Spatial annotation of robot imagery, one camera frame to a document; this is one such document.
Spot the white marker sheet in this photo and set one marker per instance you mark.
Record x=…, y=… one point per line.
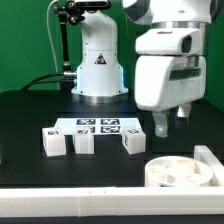
x=98, y=126

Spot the white round stool seat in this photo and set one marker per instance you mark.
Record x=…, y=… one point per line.
x=177, y=171

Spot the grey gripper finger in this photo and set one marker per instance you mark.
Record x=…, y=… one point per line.
x=161, y=123
x=184, y=110

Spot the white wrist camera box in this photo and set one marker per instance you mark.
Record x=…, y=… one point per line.
x=169, y=41

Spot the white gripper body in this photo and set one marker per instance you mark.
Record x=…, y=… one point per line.
x=164, y=82

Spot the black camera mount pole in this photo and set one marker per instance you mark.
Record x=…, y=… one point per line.
x=73, y=12

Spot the white L-shaped wall fixture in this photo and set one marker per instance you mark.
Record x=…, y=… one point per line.
x=124, y=201

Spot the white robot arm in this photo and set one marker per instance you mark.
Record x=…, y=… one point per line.
x=99, y=75

